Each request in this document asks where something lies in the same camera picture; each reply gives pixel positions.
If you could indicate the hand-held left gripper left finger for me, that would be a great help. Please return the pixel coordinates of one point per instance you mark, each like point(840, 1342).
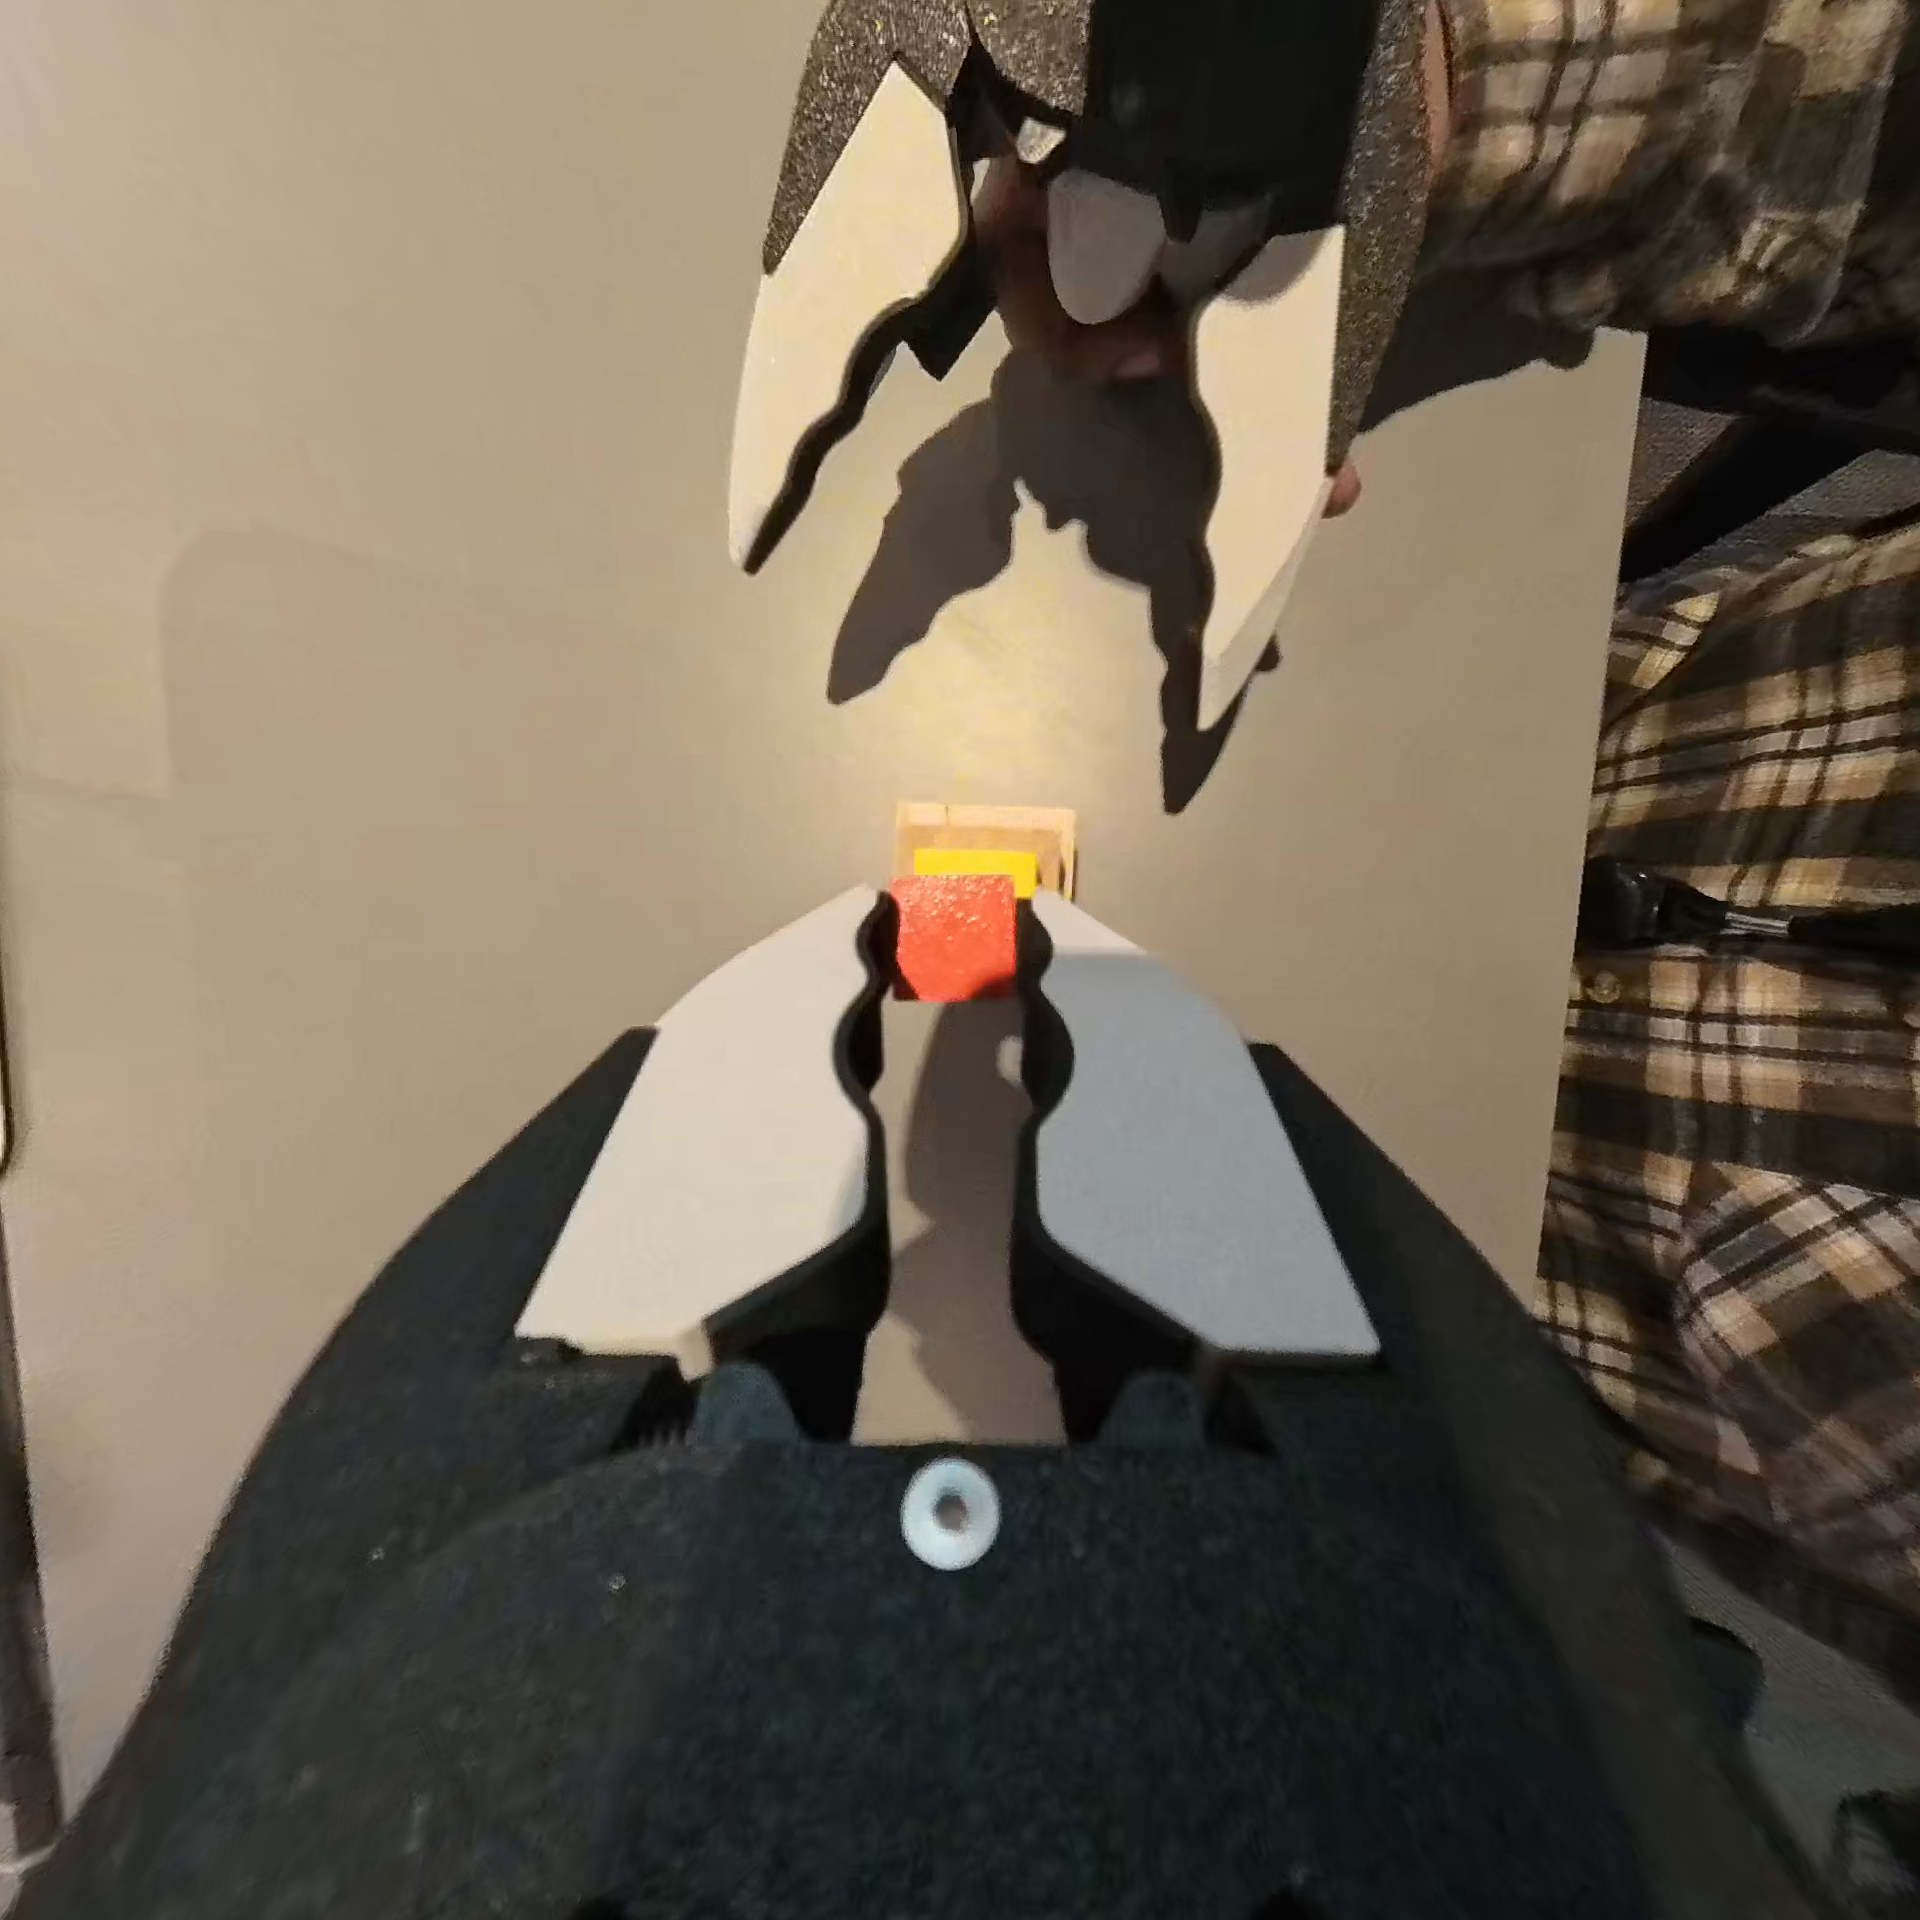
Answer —
point(718, 1136)

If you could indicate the person's right hand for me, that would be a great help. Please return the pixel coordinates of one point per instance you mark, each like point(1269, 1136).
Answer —
point(1098, 349)

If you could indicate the red wooden cube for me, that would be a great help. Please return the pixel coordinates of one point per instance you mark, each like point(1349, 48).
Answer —
point(954, 940)

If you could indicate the yellow wooden cube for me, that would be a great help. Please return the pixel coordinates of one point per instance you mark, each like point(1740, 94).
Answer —
point(973, 858)

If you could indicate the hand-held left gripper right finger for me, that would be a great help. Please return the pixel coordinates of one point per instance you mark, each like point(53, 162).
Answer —
point(1187, 1166)

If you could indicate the person's right forearm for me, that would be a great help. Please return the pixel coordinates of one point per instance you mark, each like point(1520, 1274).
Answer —
point(1661, 157)

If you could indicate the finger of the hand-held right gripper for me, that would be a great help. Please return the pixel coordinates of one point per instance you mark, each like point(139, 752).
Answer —
point(840, 275)
point(1279, 451)

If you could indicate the light wooden tray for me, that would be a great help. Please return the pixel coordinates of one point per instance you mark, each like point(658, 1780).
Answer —
point(978, 820)

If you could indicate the person's plaid shirt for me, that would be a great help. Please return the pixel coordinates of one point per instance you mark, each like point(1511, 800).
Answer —
point(1761, 1166)

